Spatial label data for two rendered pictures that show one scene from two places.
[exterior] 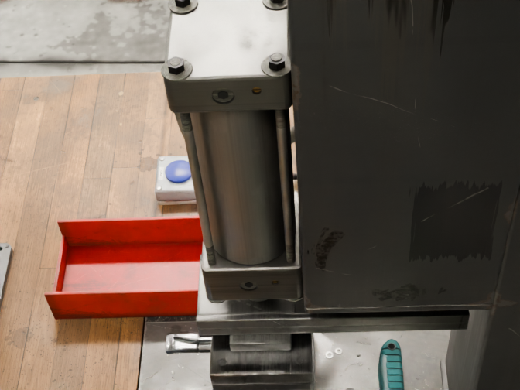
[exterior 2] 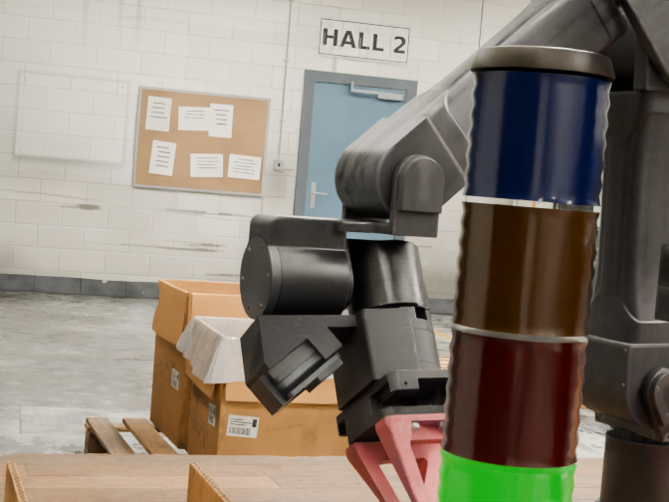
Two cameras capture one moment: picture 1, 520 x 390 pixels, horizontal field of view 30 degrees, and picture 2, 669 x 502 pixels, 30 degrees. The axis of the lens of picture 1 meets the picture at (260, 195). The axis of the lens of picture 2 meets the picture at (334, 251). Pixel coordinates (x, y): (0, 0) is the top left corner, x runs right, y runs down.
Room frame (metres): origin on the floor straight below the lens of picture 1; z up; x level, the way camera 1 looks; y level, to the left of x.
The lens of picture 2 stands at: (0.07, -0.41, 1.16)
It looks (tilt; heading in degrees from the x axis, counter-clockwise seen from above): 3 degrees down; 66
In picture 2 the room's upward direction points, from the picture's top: 5 degrees clockwise
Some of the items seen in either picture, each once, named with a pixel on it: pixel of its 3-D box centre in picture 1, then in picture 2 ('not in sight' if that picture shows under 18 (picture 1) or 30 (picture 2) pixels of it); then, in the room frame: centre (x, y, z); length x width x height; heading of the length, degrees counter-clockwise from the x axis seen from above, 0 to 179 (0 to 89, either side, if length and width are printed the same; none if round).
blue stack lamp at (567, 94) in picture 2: not in sight; (536, 139); (0.26, -0.12, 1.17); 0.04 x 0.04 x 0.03
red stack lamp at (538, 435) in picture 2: not in sight; (514, 392); (0.26, -0.12, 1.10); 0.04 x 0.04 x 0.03
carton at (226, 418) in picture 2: not in sight; (274, 400); (1.70, 3.57, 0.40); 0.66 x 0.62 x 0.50; 82
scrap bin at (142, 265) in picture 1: (148, 266); not in sight; (0.74, 0.16, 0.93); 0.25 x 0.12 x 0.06; 85
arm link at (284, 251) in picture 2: not in sight; (337, 236); (0.43, 0.38, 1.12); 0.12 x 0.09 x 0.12; 2
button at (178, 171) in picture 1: (179, 173); not in sight; (0.90, 0.11, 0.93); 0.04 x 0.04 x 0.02
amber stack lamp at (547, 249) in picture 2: not in sight; (525, 267); (0.26, -0.12, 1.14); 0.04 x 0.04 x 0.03
